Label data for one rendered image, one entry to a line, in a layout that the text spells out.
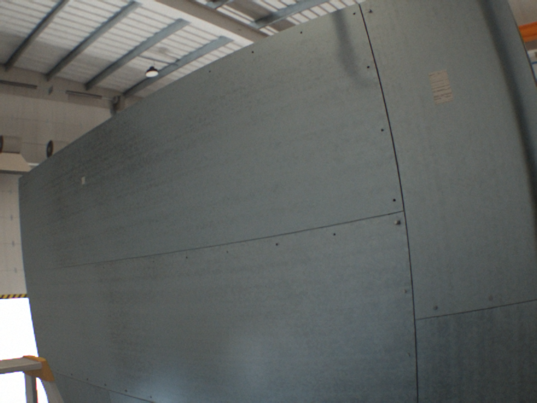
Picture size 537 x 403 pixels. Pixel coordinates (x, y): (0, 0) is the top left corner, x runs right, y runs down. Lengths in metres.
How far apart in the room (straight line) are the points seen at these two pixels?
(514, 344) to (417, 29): 0.78
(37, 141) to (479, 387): 11.71
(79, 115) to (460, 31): 12.31
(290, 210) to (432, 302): 0.45
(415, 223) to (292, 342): 0.46
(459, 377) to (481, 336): 0.11
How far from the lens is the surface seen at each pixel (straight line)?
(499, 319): 1.08
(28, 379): 1.74
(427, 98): 1.13
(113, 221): 1.85
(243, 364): 1.44
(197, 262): 1.50
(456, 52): 1.14
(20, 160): 11.00
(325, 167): 1.22
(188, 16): 9.45
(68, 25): 10.85
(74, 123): 12.90
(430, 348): 1.13
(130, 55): 11.94
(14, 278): 11.32
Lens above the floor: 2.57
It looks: 8 degrees up
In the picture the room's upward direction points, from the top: 7 degrees counter-clockwise
